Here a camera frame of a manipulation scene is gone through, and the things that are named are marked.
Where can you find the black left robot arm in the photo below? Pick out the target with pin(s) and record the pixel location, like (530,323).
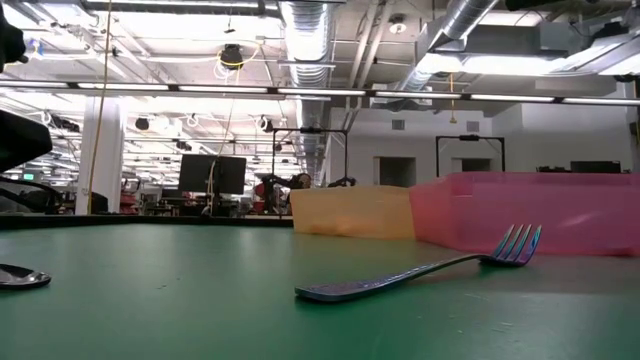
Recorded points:
(20,140)

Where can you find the black background robot arm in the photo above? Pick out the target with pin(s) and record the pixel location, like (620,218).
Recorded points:
(272,185)

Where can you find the person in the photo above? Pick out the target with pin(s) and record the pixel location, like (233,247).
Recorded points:
(302,181)

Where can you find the orange plastic bin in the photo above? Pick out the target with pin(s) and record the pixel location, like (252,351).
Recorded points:
(350,212)

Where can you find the black monitor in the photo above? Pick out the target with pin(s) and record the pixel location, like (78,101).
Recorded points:
(232,175)
(595,167)
(200,175)

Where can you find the iridescent blue fork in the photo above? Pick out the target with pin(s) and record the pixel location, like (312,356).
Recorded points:
(340,289)

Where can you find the long ceiling light bar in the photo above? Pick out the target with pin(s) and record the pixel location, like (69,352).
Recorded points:
(225,89)

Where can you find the round ceiling sensor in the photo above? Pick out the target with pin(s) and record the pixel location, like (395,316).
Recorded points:
(397,27)

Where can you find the white building pillar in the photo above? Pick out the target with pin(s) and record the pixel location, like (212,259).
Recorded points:
(107,160)

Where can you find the pink plastic bin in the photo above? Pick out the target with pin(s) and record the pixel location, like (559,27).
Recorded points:
(550,215)

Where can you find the green exit sign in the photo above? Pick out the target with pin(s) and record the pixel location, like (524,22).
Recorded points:
(28,176)

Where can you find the silver spoon at left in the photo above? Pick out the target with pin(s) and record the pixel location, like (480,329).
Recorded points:
(22,277)

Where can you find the silver ceiling duct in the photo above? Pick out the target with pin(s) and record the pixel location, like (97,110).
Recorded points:
(307,40)
(460,25)

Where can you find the black curved background frame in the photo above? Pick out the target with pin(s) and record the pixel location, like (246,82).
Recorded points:
(35,197)

